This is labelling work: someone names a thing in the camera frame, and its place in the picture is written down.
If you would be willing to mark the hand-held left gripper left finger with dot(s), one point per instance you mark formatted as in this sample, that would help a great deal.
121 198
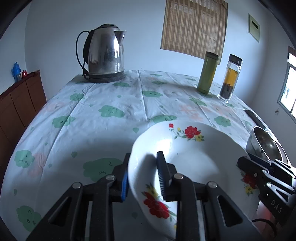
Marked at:
124 185

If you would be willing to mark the white plate with red flowers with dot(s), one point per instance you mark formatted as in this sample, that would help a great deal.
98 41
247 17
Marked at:
196 162

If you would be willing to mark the stainless steel bowl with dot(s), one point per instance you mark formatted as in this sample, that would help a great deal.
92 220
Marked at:
263 141

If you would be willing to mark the glass tea bottle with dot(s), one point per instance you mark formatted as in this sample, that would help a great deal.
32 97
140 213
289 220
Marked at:
229 81

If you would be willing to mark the white enamel bowl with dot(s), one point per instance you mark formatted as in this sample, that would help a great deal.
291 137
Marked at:
284 154

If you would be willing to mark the brown wooden sideboard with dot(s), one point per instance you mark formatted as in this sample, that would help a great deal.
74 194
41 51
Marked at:
18 104

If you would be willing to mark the green thermos bottle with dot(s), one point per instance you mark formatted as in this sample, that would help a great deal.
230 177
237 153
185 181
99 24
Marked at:
207 74

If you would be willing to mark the stainless steel electric kettle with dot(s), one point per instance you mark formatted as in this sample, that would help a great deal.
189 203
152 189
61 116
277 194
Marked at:
106 55

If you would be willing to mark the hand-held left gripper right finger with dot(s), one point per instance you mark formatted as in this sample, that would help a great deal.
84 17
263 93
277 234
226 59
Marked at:
161 171

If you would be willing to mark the window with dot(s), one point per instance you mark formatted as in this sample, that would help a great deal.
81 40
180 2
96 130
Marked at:
288 92

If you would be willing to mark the large bamboo blind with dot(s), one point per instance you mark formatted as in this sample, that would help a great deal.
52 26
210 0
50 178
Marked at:
192 27

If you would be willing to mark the black smartphone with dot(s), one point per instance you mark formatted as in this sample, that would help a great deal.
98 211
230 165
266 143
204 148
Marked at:
254 118

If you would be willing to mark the white wall panel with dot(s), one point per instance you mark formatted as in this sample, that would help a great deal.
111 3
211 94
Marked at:
254 27

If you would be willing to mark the person's right hand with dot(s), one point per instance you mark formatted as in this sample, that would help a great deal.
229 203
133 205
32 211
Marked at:
264 212

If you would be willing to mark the small red container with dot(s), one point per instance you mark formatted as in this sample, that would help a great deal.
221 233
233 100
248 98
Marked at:
24 74

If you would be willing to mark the cloud print tablecloth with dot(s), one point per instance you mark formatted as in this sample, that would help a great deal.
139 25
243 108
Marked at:
92 139

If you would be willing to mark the small bamboo blind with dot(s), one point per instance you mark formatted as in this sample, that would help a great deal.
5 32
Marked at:
291 51

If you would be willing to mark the blue flask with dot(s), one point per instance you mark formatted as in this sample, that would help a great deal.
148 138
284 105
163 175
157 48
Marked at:
16 73

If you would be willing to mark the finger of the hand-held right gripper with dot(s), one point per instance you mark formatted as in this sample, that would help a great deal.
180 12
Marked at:
249 166
282 168

